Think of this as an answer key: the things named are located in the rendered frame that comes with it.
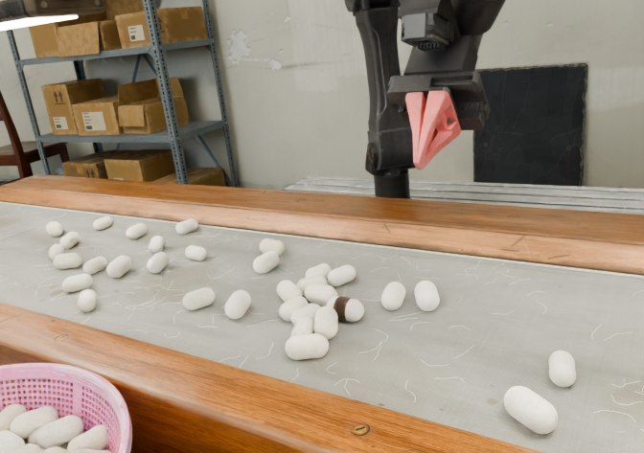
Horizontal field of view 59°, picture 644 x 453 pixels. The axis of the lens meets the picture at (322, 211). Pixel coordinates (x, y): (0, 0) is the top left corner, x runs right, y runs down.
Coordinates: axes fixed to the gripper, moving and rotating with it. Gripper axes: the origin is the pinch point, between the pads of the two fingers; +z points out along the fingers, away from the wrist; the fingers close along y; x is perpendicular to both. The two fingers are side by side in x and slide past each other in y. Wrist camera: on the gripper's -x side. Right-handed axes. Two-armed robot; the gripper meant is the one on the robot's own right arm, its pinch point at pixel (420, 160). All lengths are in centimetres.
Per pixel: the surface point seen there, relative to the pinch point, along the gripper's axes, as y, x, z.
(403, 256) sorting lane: -3.1, 9.7, 6.9
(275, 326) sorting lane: -8.3, -2.3, 21.2
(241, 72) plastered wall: -175, 125, -141
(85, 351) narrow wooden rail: -18.7, -12.5, 29.4
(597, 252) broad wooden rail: 16.9, 10.8, 3.4
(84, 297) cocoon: -29.6, -6.8, 23.6
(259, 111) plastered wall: -166, 141, -127
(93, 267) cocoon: -37.6, -1.6, 18.6
